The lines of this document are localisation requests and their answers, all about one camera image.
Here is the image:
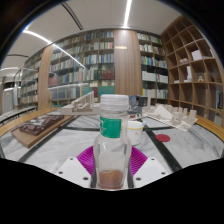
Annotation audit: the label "clear bottle with green label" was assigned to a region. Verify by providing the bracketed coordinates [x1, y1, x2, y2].
[92, 94, 133, 191]

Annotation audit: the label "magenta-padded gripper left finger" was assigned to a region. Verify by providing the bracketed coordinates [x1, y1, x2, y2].
[54, 145, 99, 190]

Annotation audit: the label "wooden cubby shelf unit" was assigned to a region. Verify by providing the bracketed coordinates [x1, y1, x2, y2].
[160, 14, 224, 128]

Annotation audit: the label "flat round red coaster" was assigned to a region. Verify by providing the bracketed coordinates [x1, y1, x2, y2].
[155, 133, 171, 143]

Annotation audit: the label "ceiling light strips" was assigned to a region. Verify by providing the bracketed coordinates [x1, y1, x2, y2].
[0, 0, 134, 73]

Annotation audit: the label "white ramp building model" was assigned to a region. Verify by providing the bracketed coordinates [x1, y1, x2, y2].
[59, 90, 101, 117]

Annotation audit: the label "white city block model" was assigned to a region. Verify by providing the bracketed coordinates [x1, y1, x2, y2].
[143, 103, 198, 132]

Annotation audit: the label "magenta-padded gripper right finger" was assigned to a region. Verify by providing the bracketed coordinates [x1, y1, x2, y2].
[126, 146, 170, 190]

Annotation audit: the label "dark grey building model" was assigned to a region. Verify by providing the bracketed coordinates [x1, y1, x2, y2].
[128, 94, 151, 116]

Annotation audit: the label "tall bookshelf wall with books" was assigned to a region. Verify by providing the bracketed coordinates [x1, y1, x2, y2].
[19, 29, 169, 108]

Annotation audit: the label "white cup with yellow rim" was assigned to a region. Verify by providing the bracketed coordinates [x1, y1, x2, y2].
[125, 120, 147, 147]

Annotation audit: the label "brown model on wooden board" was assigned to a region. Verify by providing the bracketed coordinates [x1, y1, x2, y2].
[10, 114, 76, 149]

